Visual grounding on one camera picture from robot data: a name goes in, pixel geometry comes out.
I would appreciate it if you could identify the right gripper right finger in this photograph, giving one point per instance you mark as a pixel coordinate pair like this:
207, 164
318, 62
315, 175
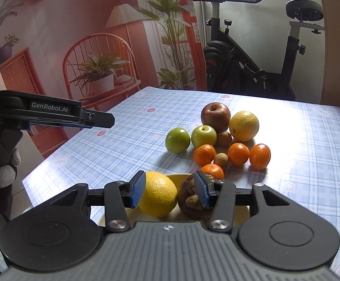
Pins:
229, 204

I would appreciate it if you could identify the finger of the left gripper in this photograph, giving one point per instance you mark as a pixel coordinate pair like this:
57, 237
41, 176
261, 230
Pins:
95, 118

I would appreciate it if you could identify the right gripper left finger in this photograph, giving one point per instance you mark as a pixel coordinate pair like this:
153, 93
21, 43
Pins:
116, 197

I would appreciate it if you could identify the tangerine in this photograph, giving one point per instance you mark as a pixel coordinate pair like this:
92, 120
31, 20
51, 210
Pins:
213, 169
260, 156
238, 154
204, 155

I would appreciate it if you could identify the purple mangosteen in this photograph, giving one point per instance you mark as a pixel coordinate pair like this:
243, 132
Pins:
189, 203

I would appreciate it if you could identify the brown kiwi among tangerines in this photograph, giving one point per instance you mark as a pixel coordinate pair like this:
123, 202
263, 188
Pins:
222, 160

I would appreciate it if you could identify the yellow orange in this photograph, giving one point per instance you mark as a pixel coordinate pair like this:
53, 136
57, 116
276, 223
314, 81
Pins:
243, 126
160, 195

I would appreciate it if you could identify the brown kiwi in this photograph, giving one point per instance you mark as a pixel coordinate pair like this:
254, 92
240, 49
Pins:
224, 139

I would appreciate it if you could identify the green apple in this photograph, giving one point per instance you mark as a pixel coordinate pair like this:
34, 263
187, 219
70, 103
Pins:
177, 140
203, 135

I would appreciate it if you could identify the red apple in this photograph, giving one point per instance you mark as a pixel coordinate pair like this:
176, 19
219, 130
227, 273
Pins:
216, 115

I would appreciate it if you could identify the yellow fruit bowl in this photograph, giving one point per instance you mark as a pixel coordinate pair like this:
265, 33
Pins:
172, 216

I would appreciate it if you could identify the blue plaid tablecloth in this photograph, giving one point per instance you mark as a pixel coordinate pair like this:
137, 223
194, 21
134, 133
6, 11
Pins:
304, 140

